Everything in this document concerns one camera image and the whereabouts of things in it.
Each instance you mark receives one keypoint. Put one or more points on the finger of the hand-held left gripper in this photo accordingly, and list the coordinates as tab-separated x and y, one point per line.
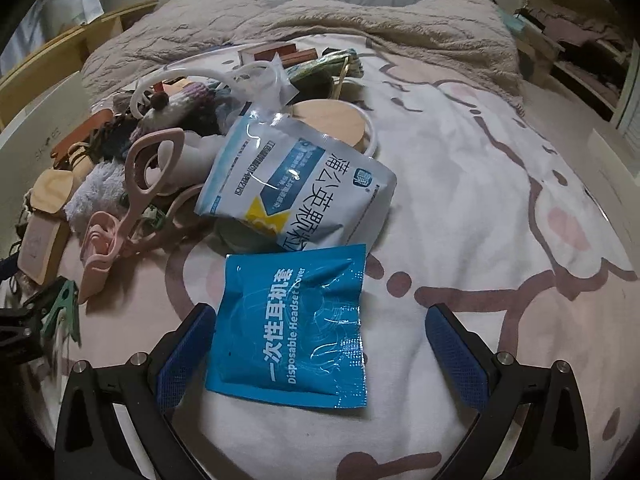
15	335

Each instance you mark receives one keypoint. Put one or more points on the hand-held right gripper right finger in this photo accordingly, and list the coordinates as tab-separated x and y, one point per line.
455	355

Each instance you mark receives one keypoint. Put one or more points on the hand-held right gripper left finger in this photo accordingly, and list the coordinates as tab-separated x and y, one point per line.
185	355

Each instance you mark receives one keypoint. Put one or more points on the green plastic clip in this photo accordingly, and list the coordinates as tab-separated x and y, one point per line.
62	305

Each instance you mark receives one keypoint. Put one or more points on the blue foil packet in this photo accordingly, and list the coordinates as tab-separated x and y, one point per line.
290	330

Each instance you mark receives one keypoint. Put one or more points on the white and blue pouch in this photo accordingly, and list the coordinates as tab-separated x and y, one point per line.
300	180

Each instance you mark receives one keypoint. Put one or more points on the pink plastic tongs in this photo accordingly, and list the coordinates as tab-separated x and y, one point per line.
100	260

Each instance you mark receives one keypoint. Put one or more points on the small green clip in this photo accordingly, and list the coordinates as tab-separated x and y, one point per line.
155	220

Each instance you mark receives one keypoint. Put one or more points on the white fluffy cloth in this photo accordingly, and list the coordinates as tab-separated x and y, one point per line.
95	195

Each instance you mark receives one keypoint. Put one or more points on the printed bed sheet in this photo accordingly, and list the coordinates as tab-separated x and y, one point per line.
475	185

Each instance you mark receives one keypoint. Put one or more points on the white cylinder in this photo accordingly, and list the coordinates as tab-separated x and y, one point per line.
197	160

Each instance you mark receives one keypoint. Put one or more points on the dark green knitted item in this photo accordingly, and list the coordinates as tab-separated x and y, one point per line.
117	137

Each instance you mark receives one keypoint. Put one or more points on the grey knitted hat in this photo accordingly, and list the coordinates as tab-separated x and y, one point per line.
180	105

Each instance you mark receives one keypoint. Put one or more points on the round wooden lid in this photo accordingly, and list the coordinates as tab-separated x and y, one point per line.
335	122

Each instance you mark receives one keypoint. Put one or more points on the wooden shelf unit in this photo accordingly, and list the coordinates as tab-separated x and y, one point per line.
50	65

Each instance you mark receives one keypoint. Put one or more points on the clear crumpled plastic bag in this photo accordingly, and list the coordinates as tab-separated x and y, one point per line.
272	87

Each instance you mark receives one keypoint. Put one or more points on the brown wooden box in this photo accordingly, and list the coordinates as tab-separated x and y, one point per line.
272	52

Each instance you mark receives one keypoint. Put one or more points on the green patterned pouch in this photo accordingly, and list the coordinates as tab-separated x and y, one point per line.
320	67

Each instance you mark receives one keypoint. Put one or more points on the beige fluffy blanket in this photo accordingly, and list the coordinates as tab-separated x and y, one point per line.
425	25

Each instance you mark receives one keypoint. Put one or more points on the folded dark clothes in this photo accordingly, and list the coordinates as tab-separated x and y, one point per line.
580	27

